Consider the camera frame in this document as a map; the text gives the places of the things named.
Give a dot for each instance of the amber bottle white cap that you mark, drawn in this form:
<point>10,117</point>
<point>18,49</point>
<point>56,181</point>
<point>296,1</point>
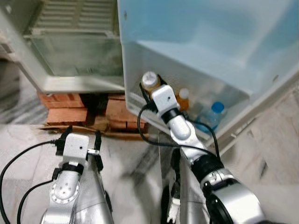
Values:
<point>150,79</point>

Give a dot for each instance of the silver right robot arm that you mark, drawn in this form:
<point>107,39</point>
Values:
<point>180,130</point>

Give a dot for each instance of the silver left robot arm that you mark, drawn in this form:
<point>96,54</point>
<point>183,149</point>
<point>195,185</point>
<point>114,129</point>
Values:
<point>65,191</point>

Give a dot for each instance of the white fridge door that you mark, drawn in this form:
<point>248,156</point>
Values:
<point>210,37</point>

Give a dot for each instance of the white fridge body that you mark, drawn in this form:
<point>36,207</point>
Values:
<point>70,56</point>

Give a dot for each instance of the brown wooden board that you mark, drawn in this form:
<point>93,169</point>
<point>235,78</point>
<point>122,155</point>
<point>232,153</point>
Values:
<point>93,128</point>

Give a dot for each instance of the large red brick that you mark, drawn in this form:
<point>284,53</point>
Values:
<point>124,112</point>

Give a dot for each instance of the orange juice bottle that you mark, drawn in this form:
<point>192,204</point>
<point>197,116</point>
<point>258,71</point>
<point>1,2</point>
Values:
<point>183,100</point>

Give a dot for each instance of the silver robot left leg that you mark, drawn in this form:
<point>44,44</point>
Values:
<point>96,200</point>

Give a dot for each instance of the silver robot leg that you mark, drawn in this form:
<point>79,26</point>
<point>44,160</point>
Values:
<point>189,196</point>
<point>96,200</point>

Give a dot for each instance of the blue cap water bottle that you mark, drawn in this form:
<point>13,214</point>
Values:
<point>212,116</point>

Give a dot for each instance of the silver robot right leg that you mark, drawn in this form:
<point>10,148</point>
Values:
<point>189,196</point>

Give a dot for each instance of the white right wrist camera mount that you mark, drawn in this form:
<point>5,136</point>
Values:
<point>164,99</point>

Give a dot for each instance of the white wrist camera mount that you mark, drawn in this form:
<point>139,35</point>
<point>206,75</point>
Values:
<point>164,99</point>
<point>75,147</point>

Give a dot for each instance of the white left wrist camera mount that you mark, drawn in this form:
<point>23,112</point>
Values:
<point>75,147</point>

